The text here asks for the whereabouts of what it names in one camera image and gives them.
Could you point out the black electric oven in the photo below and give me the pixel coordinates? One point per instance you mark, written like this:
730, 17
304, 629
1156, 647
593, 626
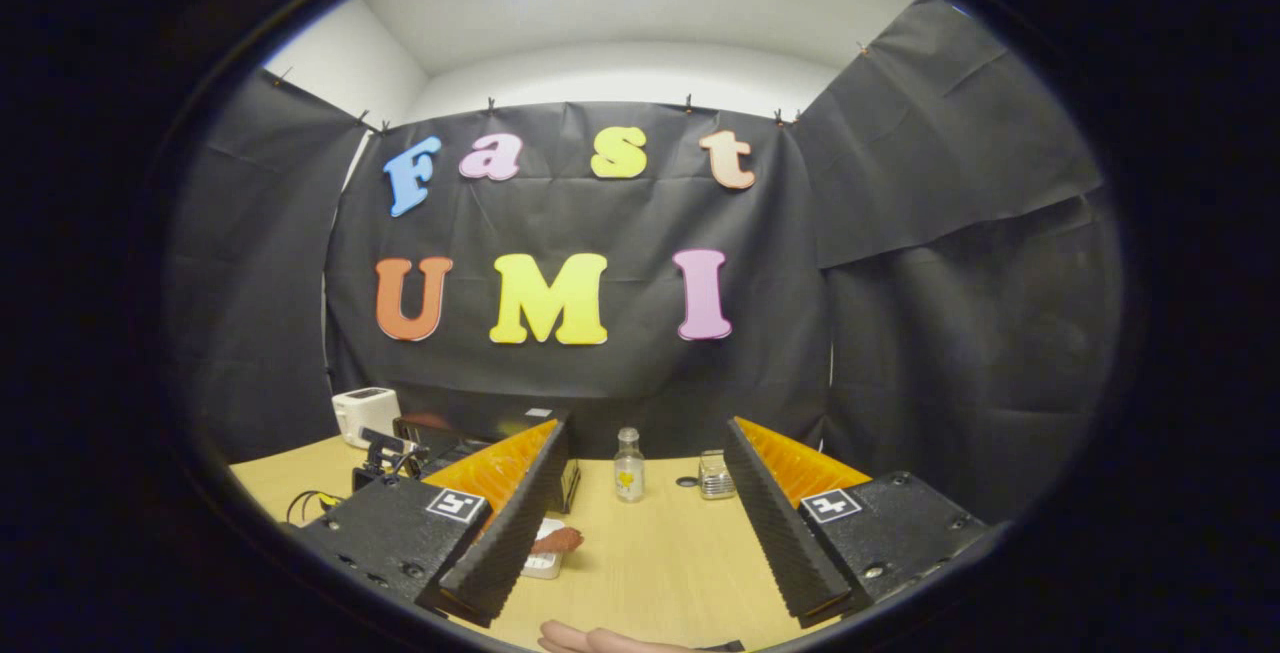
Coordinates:
470, 433

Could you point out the clear bottle yellow label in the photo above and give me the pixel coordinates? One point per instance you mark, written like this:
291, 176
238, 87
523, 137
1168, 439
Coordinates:
629, 468

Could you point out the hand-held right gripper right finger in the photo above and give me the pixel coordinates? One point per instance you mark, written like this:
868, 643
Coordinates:
775, 533

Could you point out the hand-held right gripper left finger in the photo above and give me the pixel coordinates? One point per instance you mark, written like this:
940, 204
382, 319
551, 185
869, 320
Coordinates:
510, 533

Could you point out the black backdrop cloth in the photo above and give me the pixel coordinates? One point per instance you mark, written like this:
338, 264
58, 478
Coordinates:
900, 333

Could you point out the white rectangular container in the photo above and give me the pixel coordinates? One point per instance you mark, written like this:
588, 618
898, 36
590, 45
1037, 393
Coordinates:
545, 565

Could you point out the white toaster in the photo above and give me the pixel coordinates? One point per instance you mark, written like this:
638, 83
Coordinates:
365, 415

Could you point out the red steak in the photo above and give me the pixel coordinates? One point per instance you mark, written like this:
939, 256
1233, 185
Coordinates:
560, 539

